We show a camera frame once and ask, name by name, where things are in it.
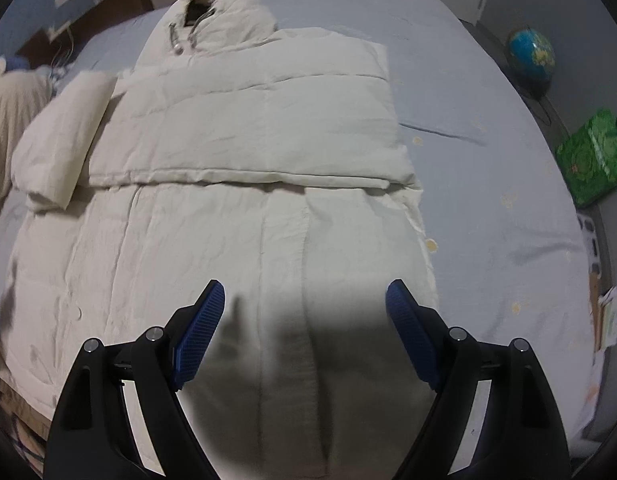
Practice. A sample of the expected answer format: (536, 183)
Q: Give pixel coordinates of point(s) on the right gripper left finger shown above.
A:
(191, 330)

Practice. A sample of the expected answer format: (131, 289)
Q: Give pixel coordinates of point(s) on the light blue bed sheet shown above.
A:
(500, 236)

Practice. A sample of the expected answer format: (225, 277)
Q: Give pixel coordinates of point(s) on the blue globe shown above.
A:
(531, 57)

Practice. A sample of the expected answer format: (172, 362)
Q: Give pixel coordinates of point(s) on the beige knit blanket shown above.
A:
(23, 95)

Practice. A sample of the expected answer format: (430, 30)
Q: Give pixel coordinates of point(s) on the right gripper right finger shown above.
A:
(422, 331)

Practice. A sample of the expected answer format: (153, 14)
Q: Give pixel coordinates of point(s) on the brown wooden headboard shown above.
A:
(40, 50)

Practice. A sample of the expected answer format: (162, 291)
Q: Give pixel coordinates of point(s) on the cream puffer jacket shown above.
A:
(138, 187)

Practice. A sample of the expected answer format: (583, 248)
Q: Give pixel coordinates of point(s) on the green patterned bag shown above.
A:
(588, 159)

